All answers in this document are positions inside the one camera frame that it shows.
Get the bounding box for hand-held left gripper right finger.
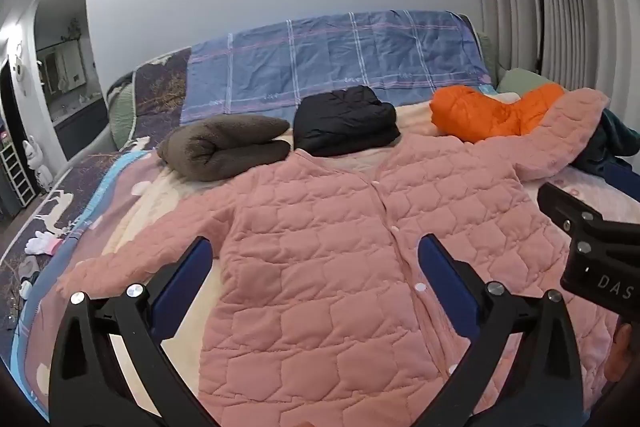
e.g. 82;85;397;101
417;234;586;427

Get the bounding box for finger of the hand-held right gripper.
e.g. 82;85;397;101
597;163;640;196
536;181;608;244

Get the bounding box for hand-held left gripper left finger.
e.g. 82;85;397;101
48;236;221;427

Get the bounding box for pink quilted jacket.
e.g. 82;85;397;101
56;88;623;427

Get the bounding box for person's right hand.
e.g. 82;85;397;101
602;321;640;383

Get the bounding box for dark teal garment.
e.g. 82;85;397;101
570;108;638;178

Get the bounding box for orange puffer jacket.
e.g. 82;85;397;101
430;82;566;142

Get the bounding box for brown folded fleece garment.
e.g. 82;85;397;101
157;114;292;182

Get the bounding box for green pillow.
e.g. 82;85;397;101
107;82;138;148
497;68;557;96

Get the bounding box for dark printed bedspread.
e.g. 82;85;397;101
0;47;193;408

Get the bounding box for white plush slippers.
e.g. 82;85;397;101
25;229;67;258

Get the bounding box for grey slipper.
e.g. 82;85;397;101
16;256;42;282

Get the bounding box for green upholstered headboard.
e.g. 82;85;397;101
475;31;500;90

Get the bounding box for black folded puffer jacket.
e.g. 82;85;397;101
292;85;402;156

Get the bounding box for dark vanity counter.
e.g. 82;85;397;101
50;99;109;158

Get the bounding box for white rabbit figurine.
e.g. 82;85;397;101
22;134;54;194

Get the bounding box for white ladder shelf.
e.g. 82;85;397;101
0;144;37;204

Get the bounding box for blue plaid bedsheet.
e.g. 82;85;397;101
180;9;496;128

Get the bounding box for wall mirror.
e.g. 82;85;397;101
39;41;83;94

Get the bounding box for white bear wall decoration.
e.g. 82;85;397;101
9;41;32;98

